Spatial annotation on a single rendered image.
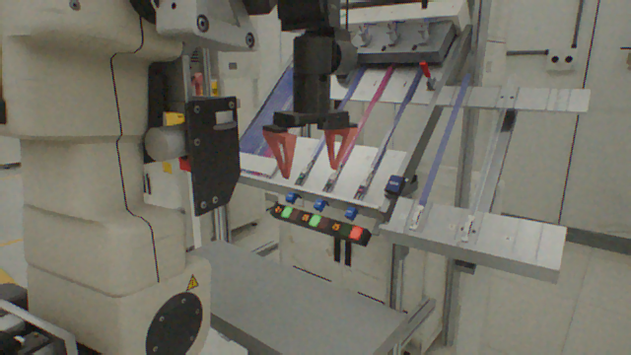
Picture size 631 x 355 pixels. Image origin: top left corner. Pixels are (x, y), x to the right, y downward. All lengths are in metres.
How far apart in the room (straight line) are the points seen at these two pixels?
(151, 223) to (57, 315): 0.20
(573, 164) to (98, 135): 2.69
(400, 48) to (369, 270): 0.80
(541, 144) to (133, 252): 2.64
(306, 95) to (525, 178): 2.49
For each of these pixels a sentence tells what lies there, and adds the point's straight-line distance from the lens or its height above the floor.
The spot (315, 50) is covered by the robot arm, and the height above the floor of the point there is 1.11.
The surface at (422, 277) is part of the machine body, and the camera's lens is 1.47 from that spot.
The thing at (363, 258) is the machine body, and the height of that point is 0.38.
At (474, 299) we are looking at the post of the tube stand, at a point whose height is 0.50.
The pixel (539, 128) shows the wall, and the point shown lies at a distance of 2.90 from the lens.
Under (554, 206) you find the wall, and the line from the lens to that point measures 2.99.
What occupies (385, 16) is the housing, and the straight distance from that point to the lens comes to 1.53.
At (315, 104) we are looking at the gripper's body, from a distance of 0.59.
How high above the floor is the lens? 1.09
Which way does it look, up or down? 16 degrees down
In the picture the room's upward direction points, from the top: straight up
